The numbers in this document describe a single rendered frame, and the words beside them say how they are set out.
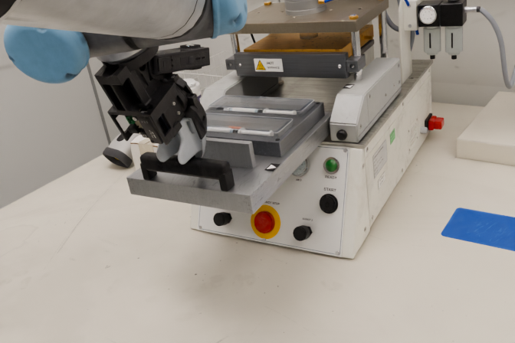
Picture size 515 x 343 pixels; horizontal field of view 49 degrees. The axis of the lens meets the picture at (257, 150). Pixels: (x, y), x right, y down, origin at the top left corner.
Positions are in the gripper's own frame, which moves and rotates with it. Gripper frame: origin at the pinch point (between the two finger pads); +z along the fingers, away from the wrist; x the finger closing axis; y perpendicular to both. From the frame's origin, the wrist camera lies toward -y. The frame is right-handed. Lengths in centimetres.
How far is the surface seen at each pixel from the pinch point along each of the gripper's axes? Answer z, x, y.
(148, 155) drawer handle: -1.9, -5.8, 3.6
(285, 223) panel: 25.0, 4.0, -6.8
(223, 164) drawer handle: -1.8, 7.2, 3.6
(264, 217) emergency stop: 23.9, 0.3, -6.6
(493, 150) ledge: 39, 33, -43
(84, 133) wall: 83, -142, -75
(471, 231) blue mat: 33, 33, -17
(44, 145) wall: 73, -144, -57
